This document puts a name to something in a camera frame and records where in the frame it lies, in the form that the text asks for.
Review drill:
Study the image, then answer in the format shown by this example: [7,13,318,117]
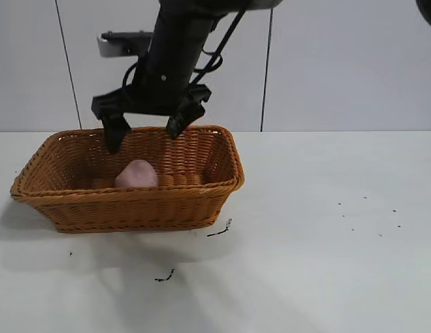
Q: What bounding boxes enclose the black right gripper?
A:
[91,51,212,155]

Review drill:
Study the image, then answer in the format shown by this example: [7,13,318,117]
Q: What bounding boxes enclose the pink peach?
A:
[114,159,159,189]

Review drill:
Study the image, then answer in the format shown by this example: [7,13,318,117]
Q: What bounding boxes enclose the brown woven wicker basket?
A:
[10,125,246,234]

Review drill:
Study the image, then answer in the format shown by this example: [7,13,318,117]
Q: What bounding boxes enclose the black round joint housing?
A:
[415,0,431,26]

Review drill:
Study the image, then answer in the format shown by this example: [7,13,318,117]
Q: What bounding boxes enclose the black camera cable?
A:
[122,61,140,88]

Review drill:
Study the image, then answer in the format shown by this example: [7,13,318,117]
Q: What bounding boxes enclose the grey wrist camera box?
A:
[96,31,155,58]

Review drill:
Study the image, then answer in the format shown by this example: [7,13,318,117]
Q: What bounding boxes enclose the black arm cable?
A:
[189,7,247,86]

